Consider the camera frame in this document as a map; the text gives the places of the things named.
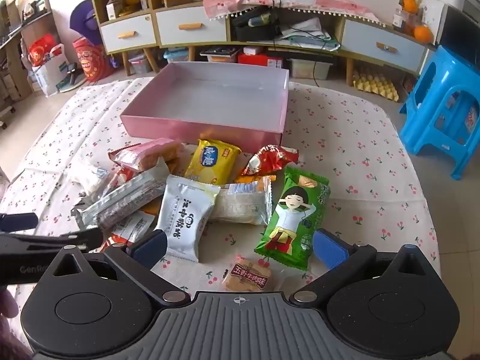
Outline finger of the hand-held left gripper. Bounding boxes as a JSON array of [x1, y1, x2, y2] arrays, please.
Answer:
[[0, 228, 104, 251], [0, 212, 39, 232]]

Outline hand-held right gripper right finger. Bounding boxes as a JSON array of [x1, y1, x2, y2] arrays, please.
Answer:
[[288, 227, 429, 305]]

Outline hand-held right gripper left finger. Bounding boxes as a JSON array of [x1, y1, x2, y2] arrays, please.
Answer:
[[52, 229, 192, 305]]

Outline white grey snack packet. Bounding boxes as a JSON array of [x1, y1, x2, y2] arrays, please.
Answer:
[[155, 175, 221, 263]]

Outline green snack packet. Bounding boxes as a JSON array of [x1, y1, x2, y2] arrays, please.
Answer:
[[254, 166, 331, 271]]

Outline silver long bar packet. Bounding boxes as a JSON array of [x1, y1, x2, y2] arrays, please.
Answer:
[[70, 168, 168, 230]]

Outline clear white snack packet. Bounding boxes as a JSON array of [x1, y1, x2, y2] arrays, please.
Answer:
[[70, 157, 113, 197]]

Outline small brown snack packet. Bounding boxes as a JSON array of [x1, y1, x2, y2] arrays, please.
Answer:
[[221, 254, 275, 293]]

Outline pink cake packet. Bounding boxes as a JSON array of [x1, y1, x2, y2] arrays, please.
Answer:
[[108, 137, 185, 174]]

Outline clear rice cracker packet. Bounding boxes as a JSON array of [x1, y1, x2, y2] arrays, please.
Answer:
[[207, 176, 273, 227]]

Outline yellow snack packet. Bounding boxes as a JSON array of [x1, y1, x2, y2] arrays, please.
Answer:
[[184, 139, 242, 187]]

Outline red snack packet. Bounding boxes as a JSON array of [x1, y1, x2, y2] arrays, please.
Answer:
[[241, 145, 300, 178]]

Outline pink cardboard box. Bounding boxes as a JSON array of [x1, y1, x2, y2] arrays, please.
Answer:
[[120, 62, 290, 146]]

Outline person's left forearm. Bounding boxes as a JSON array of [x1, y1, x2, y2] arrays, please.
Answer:
[[0, 317, 35, 360]]

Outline person's left hand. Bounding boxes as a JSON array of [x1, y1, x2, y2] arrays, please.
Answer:
[[0, 288, 20, 322]]

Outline cherry print blanket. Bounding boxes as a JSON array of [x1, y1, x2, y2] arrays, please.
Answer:
[[0, 77, 440, 349]]

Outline white shopping bag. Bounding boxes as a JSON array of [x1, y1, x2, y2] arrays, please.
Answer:
[[32, 43, 71, 97]]

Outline yellow egg tray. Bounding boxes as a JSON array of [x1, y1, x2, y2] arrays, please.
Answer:
[[352, 70, 400, 103]]

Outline red gift bag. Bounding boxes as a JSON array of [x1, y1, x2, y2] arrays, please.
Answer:
[[28, 34, 57, 67]]

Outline wooden shelf unit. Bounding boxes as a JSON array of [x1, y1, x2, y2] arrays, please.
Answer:
[[0, 0, 54, 103]]

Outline red round bag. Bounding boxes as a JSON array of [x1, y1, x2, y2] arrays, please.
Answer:
[[72, 37, 113, 80]]

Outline small clear storage bin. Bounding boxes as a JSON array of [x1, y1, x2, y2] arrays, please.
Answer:
[[128, 54, 149, 76]]

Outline blue plastic stool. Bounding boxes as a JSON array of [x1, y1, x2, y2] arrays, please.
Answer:
[[398, 45, 480, 181]]

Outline clear bin with blue lid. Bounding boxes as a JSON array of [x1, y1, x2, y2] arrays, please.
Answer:
[[163, 50, 190, 65]]

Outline red box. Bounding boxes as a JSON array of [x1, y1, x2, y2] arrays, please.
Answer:
[[237, 53, 284, 69]]

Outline clear bin with black lid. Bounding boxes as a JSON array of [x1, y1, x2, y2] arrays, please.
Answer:
[[199, 46, 241, 63]]

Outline pale cabinet drawer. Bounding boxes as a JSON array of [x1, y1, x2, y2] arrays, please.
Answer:
[[155, 6, 229, 48], [99, 13, 157, 54], [342, 19, 428, 74]]

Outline purple hat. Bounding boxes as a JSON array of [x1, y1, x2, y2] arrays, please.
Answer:
[[69, 0, 100, 42]]

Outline folded white green cloth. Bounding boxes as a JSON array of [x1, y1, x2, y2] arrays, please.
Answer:
[[279, 22, 341, 52]]

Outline wooden cabinet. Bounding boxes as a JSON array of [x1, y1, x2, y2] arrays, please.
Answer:
[[87, 0, 437, 78]]

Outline black storage box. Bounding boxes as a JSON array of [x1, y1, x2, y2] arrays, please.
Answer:
[[230, 8, 281, 43]]

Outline pink cherry cloth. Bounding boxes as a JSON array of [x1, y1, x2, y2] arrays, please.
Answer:
[[202, 0, 388, 28]]

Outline black television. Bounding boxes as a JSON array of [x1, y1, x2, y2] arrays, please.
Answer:
[[439, 3, 480, 61]]

